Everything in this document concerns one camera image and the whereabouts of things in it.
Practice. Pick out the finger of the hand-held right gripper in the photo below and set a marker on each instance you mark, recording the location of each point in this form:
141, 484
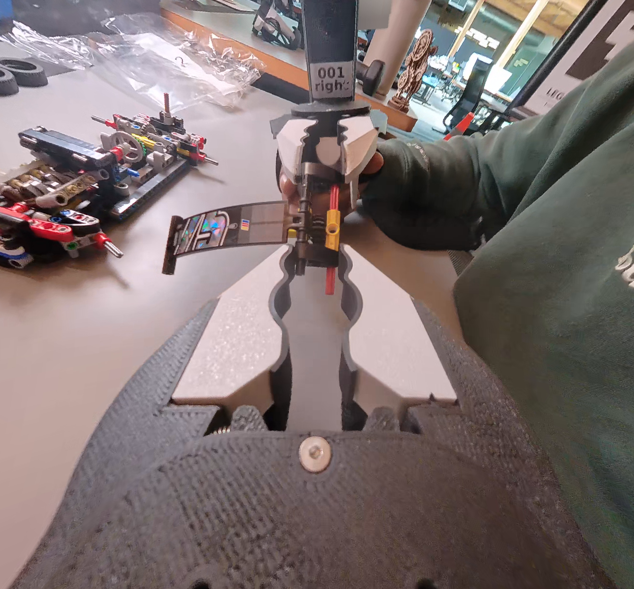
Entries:
359, 146
290, 146

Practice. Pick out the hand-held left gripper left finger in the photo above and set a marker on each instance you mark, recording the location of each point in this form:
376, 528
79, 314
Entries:
233, 351

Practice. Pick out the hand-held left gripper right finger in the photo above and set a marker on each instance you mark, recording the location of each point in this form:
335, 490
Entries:
401, 351

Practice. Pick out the red lego axle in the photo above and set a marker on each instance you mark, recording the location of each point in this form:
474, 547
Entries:
336, 198

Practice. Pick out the black lego wing assembly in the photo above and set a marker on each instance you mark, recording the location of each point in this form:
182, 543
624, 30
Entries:
237, 225

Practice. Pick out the yellow lego connector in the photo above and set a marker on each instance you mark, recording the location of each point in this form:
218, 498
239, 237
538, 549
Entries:
330, 245

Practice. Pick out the lego car chassis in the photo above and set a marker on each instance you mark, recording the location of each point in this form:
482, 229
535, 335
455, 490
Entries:
64, 173

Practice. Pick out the black rubber lego tyre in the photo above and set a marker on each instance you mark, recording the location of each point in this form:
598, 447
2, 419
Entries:
7, 83
24, 72

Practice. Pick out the person's right hand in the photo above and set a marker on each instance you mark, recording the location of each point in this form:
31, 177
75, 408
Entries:
290, 185

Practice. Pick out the black white gadget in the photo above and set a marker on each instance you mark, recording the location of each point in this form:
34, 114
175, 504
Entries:
277, 24

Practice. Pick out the black dumbbell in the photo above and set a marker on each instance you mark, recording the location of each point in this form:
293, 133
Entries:
374, 76

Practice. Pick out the pale grey tall bottle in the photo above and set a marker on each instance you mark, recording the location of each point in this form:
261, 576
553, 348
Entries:
411, 15

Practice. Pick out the wooden gear sculpture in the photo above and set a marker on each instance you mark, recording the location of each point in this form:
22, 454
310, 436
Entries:
413, 74

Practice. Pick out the wood-edged grey table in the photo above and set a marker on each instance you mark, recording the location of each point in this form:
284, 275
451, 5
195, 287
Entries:
233, 20

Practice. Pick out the orange traffic cone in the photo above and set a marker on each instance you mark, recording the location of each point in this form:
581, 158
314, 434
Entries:
463, 123

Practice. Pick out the black office chair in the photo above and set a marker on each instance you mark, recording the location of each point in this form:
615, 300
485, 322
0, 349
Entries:
470, 94

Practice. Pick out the clear plastic bag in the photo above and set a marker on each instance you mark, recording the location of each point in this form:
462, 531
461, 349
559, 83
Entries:
44, 44
173, 59

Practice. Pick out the white black sign board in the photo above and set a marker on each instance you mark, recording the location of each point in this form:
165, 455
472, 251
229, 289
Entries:
559, 69

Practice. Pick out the black mat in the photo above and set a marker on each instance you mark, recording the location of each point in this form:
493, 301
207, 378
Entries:
59, 68

